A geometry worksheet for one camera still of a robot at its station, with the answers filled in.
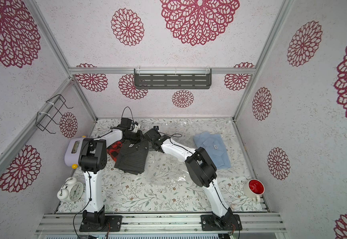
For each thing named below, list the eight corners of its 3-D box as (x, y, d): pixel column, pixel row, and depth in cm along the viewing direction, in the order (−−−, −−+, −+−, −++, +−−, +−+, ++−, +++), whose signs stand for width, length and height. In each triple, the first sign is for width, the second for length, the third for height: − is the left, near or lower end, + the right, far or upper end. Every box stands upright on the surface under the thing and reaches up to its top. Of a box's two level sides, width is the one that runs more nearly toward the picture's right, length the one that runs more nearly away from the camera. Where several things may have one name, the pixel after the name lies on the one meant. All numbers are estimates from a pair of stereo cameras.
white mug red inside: (240, 194, 85) (245, 190, 78) (246, 182, 90) (252, 176, 83) (254, 204, 82) (261, 199, 75) (259, 190, 87) (266, 185, 80)
